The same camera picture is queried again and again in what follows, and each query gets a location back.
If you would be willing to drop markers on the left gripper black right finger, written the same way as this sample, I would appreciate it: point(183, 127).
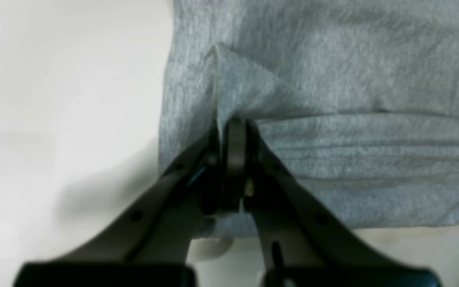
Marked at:
point(303, 243)

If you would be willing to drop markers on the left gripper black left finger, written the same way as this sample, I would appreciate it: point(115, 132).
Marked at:
point(147, 244)

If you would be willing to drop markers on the grey T-shirt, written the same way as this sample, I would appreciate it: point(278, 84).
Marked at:
point(358, 98)

